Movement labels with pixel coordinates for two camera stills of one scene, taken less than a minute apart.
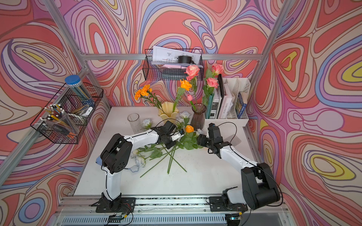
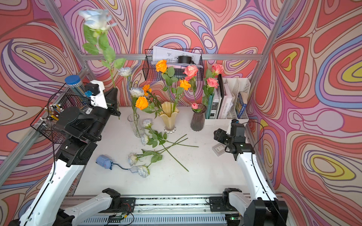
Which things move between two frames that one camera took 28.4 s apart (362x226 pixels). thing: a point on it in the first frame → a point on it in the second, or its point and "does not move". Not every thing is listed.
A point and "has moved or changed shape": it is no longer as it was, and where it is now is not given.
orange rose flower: [189, 141] → [168, 72]
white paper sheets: [162, 55] does not move
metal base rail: [266, 210] does not move
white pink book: [226, 103] does not move
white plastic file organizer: [226, 101] does not move
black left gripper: [169, 146] → [111, 104]
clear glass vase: [134, 120] does not move
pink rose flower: [209, 89] does not move
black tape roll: [186, 59] does not move
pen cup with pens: [54, 116] does not move
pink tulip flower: [190, 98] has moved or changed shape
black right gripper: [201, 139] → [219, 135]
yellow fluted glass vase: [168, 111] does not move
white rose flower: [140, 161] → [133, 157]
